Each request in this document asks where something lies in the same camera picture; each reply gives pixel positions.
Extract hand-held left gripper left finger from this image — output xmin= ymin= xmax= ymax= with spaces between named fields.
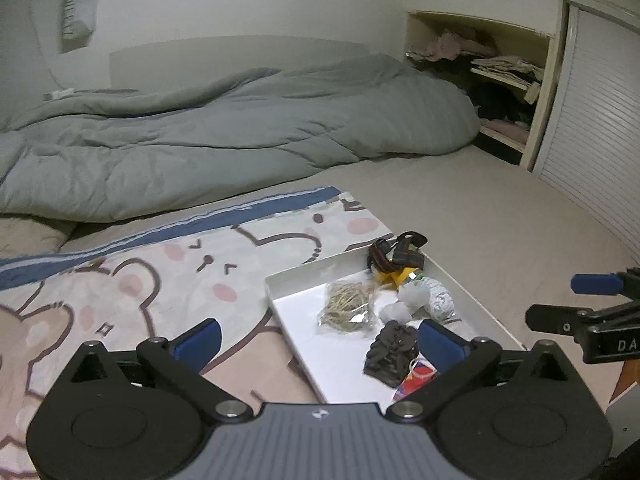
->
xmin=47 ymin=319 xmax=255 ymax=425

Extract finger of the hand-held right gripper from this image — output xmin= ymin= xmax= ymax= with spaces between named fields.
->
xmin=525 ymin=304 xmax=640 ymax=335
xmin=571 ymin=269 xmax=640 ymax=301

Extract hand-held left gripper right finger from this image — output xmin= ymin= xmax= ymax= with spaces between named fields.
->
xmin=385 ymin=319 xmax=591 ymax=425

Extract blue and red card box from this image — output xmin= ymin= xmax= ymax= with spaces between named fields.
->
xmin=392 ymin=360 xmax=436 ymax=401

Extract dark brown hair claw clip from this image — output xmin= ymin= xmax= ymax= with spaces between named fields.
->
xmin=363 ymin=322 xmax=421 ymax=387

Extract yellow headlamp with dark strap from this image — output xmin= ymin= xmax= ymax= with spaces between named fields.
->
xmin=367 ymin=231 xmax=426 ymax=288

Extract clear bag of rubber bands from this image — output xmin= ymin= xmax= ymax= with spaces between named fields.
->
xmin=316 ymin=280 xmax=381 ymax=336

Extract white cardboard box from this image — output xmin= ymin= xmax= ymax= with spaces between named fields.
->
xmin=264 ymin=247 xmax=527 ymax=403

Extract white panel with orange patch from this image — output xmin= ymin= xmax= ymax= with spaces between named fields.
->
xmin=605 ymin=360 xmax=640 ymax=461

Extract cartoon bear printed blanket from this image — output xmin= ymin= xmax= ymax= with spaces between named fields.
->
xmin=0 ymin=186 xmax=393 ymax=480

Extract bed with beige sheet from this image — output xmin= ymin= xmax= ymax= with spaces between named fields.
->
xmin=0 ymin=145 xmax=640 ymax=480

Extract white louvered door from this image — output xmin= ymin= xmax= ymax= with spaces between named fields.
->
xmin=532 ymin=2 xmax=640 ymax=251

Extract folded pink clothes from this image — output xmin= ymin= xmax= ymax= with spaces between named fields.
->
xmin=480 ymin=117 xmax=531 ymax=143

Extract beige fluffy pillow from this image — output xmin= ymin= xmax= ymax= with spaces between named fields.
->
xmin=0 ymin=214 xmax=77 ymax=261

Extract grey quilted duvet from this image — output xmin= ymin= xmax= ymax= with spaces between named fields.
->
xmin=0 ymin=54 xmax=481 ymax=222

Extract dark clothes pile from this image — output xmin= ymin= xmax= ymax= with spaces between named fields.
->
xmin=467 ymin=82 xmax=533 ymax=126

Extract folded beige clothes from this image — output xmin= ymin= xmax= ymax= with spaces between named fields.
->
xmin=470 ymin=55 xmax=546 ymax=91

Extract pink crumpled clothes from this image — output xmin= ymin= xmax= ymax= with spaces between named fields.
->
xmin=407 ymin=30 xmax=501 ymax=61

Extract white headboard panel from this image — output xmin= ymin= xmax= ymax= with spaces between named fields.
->
xmin=109 ymin=35 xmax=371 ymax=93

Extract cream wall shelf niche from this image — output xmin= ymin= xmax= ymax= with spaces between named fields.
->
xmin=404 ymin=10 xmax=561 ymax=171

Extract white wall-mounted unit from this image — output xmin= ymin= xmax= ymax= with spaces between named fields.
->
xmin=60 ymin=0 xmax=98 ymax=53

